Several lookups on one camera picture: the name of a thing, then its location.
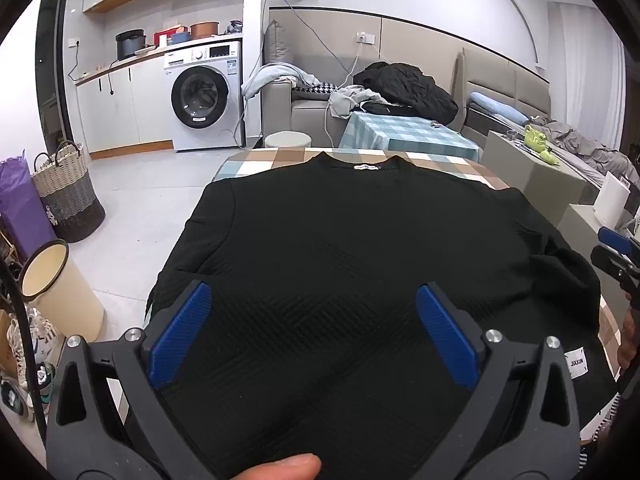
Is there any grey garment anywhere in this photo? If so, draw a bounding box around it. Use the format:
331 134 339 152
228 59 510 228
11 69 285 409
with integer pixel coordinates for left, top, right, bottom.
327 85 386 121

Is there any black cable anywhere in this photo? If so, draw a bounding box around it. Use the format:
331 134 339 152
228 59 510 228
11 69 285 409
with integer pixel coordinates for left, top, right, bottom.
0 255 48 441

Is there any white sneaker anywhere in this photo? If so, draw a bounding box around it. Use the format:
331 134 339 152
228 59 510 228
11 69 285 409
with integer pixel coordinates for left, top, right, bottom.
7 307 66 396

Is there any black knit sweater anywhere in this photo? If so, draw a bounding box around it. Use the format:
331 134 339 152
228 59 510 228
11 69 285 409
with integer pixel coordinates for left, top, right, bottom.
145 152 618 480

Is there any black jacket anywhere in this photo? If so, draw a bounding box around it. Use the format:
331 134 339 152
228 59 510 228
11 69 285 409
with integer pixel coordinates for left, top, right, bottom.
354 61 460 126

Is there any person's right hand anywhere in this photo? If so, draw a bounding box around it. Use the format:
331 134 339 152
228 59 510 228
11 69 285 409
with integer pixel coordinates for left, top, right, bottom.
618 310 639 377

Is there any black rice cooker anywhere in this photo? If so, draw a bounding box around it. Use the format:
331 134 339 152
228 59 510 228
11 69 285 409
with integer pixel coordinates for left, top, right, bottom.
115 29 147 59

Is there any cream waste bin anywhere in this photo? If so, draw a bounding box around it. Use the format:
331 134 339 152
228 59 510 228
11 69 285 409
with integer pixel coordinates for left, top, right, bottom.
20 239 106 345

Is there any grey bed cover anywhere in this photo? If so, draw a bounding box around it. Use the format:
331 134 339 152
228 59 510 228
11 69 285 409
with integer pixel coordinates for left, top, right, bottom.
530 117 633 183

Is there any white charging cable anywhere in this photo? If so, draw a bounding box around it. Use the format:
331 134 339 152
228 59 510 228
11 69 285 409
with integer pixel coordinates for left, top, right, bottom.
324 42 362 148

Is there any woven laundry basket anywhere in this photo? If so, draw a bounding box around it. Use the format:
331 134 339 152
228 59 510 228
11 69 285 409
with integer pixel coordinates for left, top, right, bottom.
32 141 107 244

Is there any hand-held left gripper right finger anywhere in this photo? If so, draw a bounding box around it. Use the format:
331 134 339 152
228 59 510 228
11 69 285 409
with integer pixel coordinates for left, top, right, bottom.
410 281 581 480

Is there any white washing machine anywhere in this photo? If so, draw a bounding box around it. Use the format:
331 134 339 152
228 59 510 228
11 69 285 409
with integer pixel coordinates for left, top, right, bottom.
163 40 246 152

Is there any teal black sneaker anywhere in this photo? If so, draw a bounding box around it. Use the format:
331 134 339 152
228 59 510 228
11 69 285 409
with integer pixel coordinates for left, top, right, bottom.
0 375 56 420

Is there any white curtain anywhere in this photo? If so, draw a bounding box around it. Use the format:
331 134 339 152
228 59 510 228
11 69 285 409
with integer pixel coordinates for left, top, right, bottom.
560 5 626 151

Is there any grey bedside box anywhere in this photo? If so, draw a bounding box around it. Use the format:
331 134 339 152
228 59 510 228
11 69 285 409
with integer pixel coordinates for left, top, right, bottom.
480 131 601 206

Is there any purple bag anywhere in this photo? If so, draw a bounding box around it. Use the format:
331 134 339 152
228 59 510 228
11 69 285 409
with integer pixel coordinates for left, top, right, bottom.
0 150 58 261

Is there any white box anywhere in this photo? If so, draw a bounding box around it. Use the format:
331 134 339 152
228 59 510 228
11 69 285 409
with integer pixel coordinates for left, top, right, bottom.
594 171 632 228

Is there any grey sofa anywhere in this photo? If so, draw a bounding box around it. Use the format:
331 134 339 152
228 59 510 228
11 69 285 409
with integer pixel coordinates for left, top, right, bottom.
261 52 466 150

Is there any brown blue checked blanket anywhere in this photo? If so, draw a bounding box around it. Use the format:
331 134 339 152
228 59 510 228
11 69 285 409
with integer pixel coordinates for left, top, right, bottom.
212 146 623 376

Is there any white round stool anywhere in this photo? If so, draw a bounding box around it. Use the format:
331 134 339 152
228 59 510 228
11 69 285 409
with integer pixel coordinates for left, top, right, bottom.
264 131 313 150

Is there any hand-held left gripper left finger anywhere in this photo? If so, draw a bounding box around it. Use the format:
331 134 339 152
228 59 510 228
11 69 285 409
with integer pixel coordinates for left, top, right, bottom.
45 280 236 480

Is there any green plush toy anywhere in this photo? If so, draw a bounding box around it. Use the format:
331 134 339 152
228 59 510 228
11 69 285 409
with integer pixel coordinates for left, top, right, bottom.
522 125 561 165

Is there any blue pillow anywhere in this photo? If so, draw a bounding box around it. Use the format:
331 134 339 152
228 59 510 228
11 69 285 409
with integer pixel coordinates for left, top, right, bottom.
470 91 531 127

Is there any grey back cushion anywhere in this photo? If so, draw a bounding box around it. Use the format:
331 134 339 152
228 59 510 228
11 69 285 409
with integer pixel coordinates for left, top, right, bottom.
263 20 296 68

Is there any person's left hand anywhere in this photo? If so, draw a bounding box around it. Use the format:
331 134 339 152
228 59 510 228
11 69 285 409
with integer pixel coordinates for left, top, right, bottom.
227 453 322 480

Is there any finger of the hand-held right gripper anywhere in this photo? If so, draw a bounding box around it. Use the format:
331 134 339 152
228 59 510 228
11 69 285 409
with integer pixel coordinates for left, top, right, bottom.
597 226 640 259
590 245 640 292

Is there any red box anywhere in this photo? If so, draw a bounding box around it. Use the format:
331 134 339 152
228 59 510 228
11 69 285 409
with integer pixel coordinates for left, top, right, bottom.
153 24 186 47

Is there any light blue towel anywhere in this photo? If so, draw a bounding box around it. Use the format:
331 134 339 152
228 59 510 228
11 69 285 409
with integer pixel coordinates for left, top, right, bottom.
241 61 321 101

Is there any houndstooth cushion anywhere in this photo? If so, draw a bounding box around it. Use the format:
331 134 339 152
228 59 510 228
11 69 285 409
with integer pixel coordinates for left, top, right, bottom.
292 81 346 101

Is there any white base cabinet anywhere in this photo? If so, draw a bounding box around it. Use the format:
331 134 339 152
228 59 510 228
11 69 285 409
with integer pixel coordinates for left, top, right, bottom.
75 62 173 161

